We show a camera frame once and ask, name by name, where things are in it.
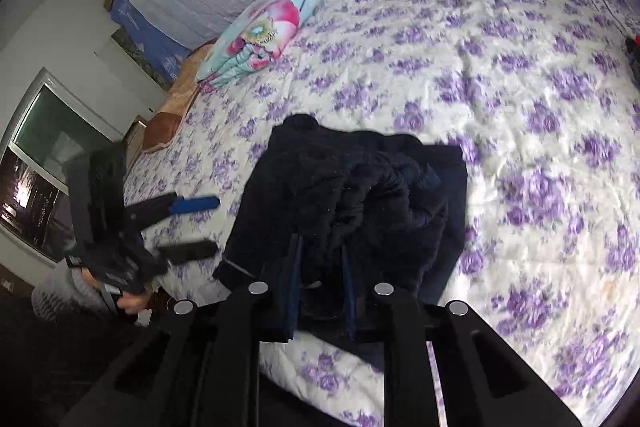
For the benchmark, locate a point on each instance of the blue patterned cloth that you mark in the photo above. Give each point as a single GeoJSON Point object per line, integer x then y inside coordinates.
{"type": "Point", "coordinates": [160, 54]}

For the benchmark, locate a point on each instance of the purple floral bed quilt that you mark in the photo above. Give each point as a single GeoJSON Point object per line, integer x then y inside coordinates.
{"type": "Point", "coordinates": [539, 95]}

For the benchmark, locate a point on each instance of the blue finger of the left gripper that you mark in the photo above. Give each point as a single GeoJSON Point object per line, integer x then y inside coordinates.
{"type": "Point", "coordinates": [156, 209]}

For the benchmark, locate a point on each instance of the person's left hand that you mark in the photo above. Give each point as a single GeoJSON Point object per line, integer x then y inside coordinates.
{"type": "Point", "coordinates": [134, 303]}

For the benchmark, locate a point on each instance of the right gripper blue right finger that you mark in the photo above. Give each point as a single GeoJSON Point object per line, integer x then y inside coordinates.
{"type": "Point", "coordinates": [352, 286]}

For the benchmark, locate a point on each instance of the dark navy pants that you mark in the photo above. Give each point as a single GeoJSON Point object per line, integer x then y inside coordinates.
{"type": "Point", "coordinates": [397, 204]}

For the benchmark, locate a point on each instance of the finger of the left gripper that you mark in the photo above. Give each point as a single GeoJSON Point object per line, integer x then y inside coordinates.
{"type": "Point", "coordinates": [180, 254]}

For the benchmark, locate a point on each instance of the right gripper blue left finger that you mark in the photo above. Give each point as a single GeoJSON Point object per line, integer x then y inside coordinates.
{"type": "Point", "coordinates": [289, 288]}

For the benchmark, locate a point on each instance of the window with white frame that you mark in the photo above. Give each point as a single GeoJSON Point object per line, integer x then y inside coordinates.
{"type": "Point", "coordinates": [49, 127]}

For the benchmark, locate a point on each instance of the folded teal pink floral blanket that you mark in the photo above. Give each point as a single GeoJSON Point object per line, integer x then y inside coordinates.
{"type": "Point", "coordinates": [254, 40]}

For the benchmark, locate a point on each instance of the brown orange pillow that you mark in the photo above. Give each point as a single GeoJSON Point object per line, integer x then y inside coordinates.
{"type": "Point", "coordinates": [164, 125]}

